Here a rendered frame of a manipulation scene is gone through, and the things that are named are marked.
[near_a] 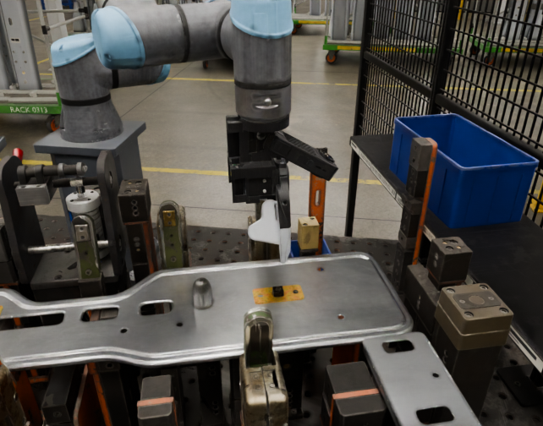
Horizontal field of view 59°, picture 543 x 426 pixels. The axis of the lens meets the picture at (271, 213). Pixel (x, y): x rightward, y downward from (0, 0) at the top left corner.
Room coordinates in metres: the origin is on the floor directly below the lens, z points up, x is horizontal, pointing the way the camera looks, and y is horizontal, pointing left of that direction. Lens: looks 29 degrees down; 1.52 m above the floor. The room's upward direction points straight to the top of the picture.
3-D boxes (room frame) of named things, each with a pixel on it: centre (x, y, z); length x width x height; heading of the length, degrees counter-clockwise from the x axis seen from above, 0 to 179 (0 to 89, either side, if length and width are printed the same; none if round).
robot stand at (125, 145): (1.16, 0.45, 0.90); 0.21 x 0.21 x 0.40; 82
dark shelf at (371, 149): (0.91, -0.41, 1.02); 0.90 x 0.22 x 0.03; 9
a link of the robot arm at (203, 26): (0.72, 0.08, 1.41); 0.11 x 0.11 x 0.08; 29
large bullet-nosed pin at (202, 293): (0.62, 0.11, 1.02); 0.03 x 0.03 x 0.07
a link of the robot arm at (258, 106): (0.63, 0.01, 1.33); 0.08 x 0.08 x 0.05
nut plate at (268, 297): (0.64, -0.01, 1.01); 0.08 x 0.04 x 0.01; 99
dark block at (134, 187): (0.81, 0.26, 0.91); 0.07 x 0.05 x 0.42; 9
